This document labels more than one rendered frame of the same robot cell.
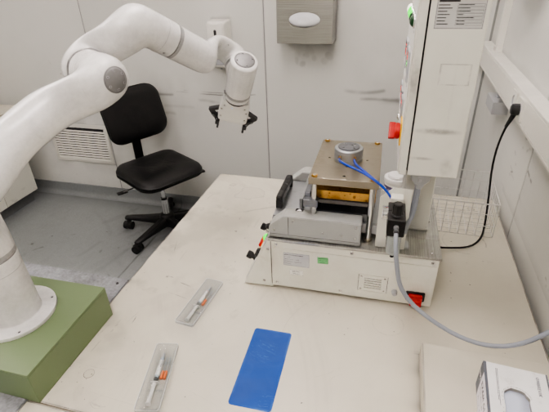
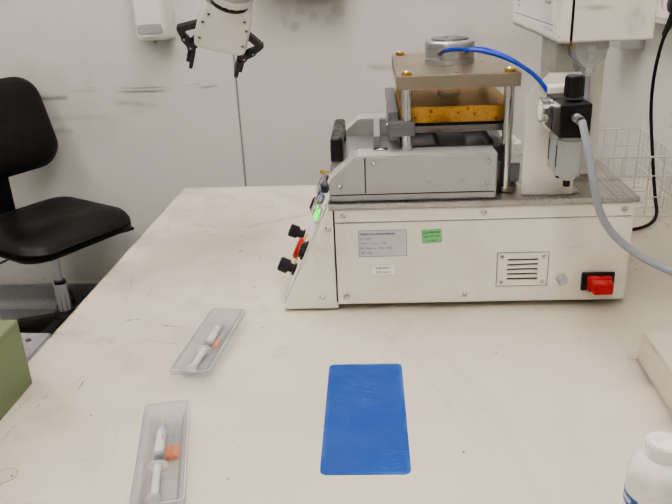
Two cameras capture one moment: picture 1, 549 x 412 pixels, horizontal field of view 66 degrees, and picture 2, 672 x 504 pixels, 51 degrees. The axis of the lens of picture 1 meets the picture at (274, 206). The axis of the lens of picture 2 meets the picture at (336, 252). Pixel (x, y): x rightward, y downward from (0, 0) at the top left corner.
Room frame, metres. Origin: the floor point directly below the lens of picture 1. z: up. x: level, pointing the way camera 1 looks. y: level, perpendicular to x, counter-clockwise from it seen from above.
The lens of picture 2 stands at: (-0.02, 0.21, 1.27)
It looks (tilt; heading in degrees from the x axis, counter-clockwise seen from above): 22 degrees down; 349
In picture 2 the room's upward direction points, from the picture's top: 3 degrees counter-clockwise
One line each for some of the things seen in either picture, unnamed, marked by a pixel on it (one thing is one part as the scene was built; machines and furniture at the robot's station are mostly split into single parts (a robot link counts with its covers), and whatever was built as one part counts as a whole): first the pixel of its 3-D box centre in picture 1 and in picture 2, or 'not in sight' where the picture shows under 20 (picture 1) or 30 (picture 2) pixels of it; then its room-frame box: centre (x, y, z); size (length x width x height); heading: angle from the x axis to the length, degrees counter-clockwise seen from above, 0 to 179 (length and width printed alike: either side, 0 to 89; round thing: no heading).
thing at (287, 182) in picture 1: (284, 190); (338, 139); (1.14, -0.03, 0.99); 0.15 x 0.02 x 0.04; 165
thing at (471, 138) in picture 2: (345, 198); (448, 139); (1.09, -0.21, 0.98); 0.20 x 0.17 x 0.03; 165
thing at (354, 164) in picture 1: (358, 171); (470, 79); (1.06, -0.24, 1.08); 0.31 x 0.24 x 0.13; 165
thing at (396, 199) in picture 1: (392, 225); (561, 127); (0.84, -0.28, 1.05); 0.15 x 0.05 x 0.15; 165
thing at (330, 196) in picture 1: (346, 173); (448, 90); (1.08, -0.21, 1.07); 0.22 x 0.17 x 0.10; 165
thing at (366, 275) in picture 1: (340, 242); (443, 225); (1.08, -0.20, 0.84); 0.53 x 0.37 x 0.17; 75
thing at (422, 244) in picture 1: (355, 215); (467, 171); (1.08, -0.24, 0.93); 0.46 x 0.35 x 0.01; 75
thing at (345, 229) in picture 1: (312, 226); (406, 173); (0.98, -0.10, 0.96); 0.26 x 0.05 x 0.07; 75
